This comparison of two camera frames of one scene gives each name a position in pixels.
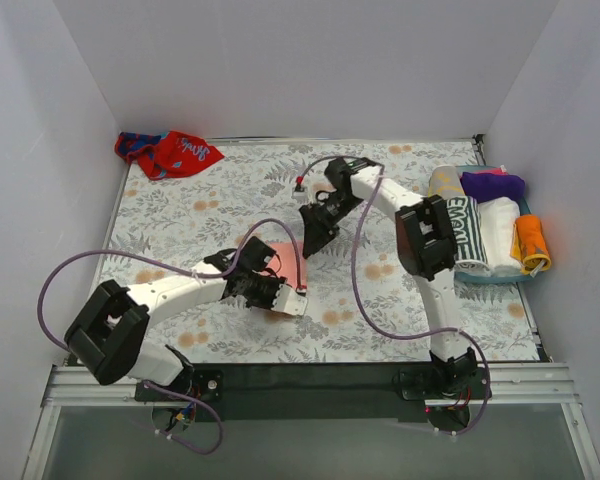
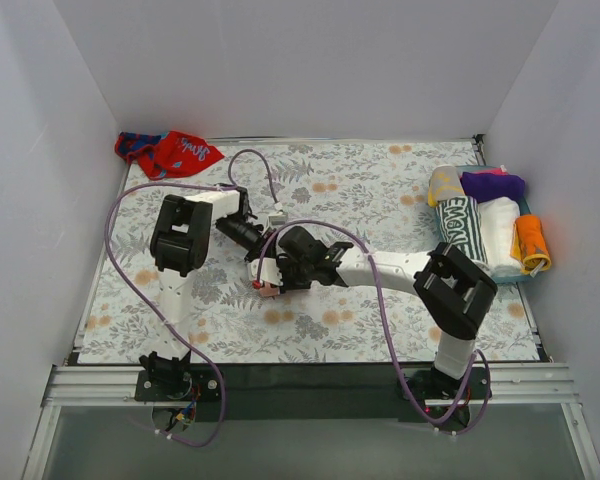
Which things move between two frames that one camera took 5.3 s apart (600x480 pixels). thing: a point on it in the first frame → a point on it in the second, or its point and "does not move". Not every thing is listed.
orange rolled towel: (529, 246) does not move
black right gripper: (321, 220) → (285, 270)
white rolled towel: (497, 223) does not move
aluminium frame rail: (534, 384) does not move
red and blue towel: (159, 155) does not move
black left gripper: (268, 293) → (253, 244)
